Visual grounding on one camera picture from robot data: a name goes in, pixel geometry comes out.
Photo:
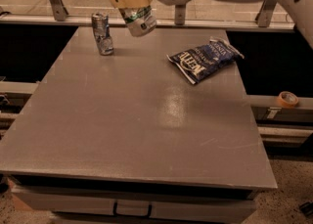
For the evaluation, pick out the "crushed silver blue can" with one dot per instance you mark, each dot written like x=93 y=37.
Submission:
x=101 y=31

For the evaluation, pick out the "left metal railing bracket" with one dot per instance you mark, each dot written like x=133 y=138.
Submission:
x=59 y=10

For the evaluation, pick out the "orange tape roll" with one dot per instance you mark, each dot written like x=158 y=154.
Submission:
x=287 y=99

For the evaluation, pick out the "silver green 7up can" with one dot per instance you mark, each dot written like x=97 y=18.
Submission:
x=139 y=21

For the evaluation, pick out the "right metal railing bracket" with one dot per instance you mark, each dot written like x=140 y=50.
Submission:
x=265 y=14

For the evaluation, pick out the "blue Kettle chips bag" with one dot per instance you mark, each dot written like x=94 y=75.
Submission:
x=203 y=61

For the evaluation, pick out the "metal railing bracket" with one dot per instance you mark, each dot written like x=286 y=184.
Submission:
x=59 y=10
x=180 y=14
x=265 y=14

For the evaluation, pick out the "middle metal railing bracket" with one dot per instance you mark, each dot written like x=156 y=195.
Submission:
x=180 y=14

